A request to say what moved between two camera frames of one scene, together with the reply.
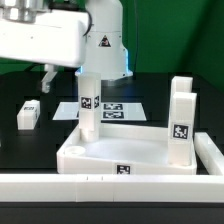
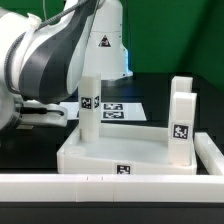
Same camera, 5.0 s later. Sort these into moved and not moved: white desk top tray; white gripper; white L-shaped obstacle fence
Moved: white gripper
Not moved: white L-shaped obstacle fence; white desk top tray
